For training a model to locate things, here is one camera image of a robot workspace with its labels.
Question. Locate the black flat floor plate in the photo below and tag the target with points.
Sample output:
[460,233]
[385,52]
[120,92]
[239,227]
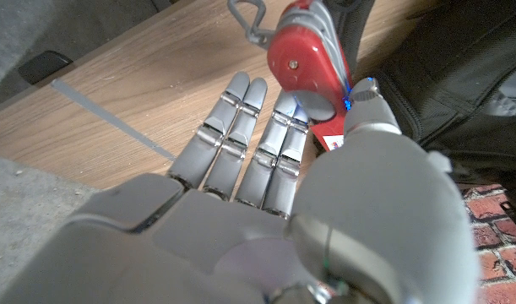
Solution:
[44,66]

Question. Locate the black backpack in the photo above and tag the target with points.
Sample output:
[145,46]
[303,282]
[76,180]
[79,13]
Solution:
[452,84]

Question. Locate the grey tape strip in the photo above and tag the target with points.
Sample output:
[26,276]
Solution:
[114,120]

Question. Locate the brick print backdrop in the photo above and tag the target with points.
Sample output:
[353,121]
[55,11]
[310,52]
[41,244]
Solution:
[498,245]

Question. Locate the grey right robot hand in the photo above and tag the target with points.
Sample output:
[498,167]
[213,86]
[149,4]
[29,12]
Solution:
[198,236]

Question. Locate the red Swiss knife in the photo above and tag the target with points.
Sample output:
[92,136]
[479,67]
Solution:
[300,55]

